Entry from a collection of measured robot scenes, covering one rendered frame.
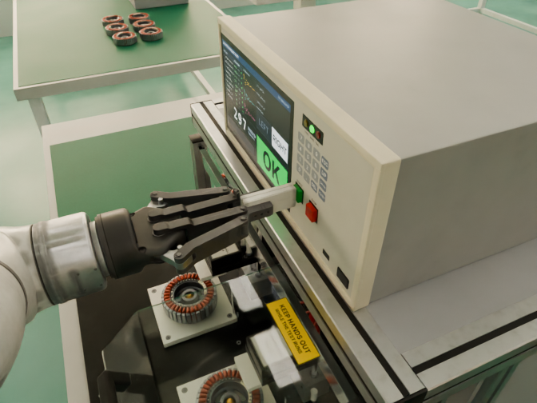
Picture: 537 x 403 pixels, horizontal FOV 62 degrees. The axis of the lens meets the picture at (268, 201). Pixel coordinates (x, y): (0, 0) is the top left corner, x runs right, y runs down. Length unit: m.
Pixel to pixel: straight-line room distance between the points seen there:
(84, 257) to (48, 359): 1.50
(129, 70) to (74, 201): 0.89
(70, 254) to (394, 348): 0.35
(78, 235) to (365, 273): 0.30
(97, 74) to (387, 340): 1.79
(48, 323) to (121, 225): 1.60
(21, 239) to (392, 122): 0.39
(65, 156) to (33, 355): 0.83
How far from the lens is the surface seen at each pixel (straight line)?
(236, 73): 0.70
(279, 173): 0.62
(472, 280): 0.61
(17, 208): 2.72
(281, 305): 0.60
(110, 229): 0.50
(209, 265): 0.87
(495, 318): 0.58
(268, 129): 0.62
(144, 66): 2.12
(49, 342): 2.02
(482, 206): 0.55
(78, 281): 0.50
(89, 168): 1.47
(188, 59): 2.15
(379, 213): 0.43
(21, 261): 0.49
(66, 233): 0.50
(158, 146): 1.51
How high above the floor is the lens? 1.54
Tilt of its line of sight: 39 degrees down
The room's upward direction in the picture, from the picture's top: straight up
